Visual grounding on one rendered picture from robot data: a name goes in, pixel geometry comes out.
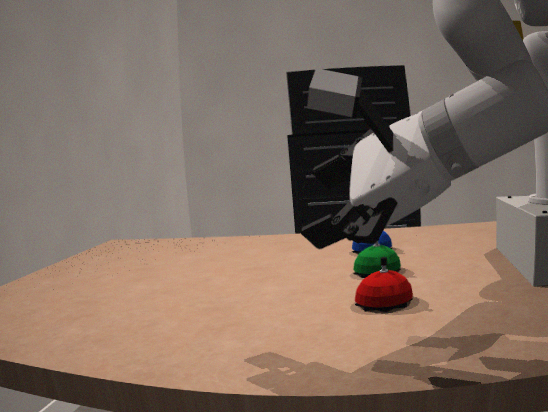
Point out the green dome-shaped bell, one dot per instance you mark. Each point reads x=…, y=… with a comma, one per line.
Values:
x=368, y=261

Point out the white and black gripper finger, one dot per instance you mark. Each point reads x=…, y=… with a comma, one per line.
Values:
x=367, y=229
x=337, y=169

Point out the blue dome bell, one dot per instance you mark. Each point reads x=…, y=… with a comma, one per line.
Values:
x=383, y=240

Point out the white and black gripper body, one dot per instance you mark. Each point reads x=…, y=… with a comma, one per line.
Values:
x=412, y=173

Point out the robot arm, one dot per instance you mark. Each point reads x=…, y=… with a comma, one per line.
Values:
x=483, y=121

